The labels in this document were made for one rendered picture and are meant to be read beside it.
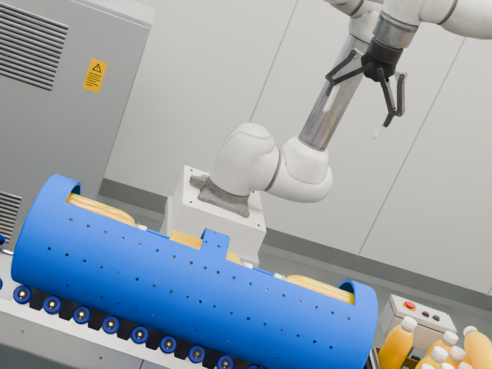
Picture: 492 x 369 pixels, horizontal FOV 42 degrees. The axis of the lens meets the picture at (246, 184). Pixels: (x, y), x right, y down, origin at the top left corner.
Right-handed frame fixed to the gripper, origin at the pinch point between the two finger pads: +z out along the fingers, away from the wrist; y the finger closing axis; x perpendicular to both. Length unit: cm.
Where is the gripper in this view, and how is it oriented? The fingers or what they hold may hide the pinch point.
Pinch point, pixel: (352, 119)
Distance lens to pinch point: 154.9
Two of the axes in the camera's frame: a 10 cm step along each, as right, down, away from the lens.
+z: -3.2, 8.1, 4.9
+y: -8.3, -4.9, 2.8
